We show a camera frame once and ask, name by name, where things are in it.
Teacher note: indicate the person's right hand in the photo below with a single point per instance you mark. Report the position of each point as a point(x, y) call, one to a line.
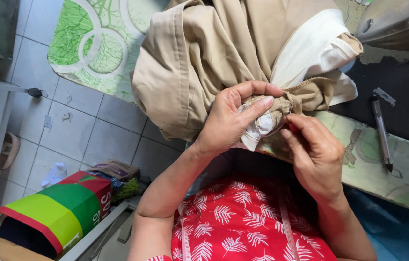
point(318, 159)

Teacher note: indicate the clear pen with black tip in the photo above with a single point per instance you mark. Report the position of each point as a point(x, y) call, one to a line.
point(381, 130)

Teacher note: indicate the wooden board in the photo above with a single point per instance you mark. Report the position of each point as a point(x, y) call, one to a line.
point(1, 248)

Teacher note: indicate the brown paper packet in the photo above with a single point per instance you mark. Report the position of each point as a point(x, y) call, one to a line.
point(115, 169)

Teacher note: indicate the white metal frame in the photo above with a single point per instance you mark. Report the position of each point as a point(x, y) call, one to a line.
point(95, 232)

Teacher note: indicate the green patterned floor mat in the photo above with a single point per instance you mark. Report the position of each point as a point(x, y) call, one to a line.
point(95, 54)

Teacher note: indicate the beige trousers with white lining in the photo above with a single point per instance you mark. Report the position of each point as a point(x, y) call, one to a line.
point(208, 65)

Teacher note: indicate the black table mat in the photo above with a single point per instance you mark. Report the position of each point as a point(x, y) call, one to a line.
point(407, 90)

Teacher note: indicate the red leaf print dress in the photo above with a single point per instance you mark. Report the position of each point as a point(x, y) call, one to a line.
point(240, 224)

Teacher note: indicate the green patterned table cover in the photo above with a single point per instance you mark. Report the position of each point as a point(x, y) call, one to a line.
point(371, 170)

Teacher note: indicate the beige sandal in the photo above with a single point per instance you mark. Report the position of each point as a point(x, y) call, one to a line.
point(8, 150)

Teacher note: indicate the grey sewing machine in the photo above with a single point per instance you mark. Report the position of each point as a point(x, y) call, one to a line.
point(393, 21)

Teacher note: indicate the red seam ripper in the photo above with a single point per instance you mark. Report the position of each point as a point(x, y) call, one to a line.
point(293, 127)

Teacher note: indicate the green plastic bag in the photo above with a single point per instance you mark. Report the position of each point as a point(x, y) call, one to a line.
point(127, 189)

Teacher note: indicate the blue plastic sheet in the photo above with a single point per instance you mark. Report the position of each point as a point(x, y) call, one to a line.
point(396, 228)

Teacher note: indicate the white measuring tape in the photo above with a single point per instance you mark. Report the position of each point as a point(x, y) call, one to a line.
point(287, 224)

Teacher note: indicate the white crumpled paper scrap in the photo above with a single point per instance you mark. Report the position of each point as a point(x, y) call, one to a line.
point(55, 174)

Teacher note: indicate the red green yellow cardboard box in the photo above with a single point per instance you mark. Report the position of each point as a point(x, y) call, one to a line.
point(63, 210)

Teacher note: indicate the grey razor blade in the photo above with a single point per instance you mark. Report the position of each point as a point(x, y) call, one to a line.
point(384, 96)

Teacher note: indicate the person's left hand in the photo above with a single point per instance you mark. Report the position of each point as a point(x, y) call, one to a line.
point(222, 123)

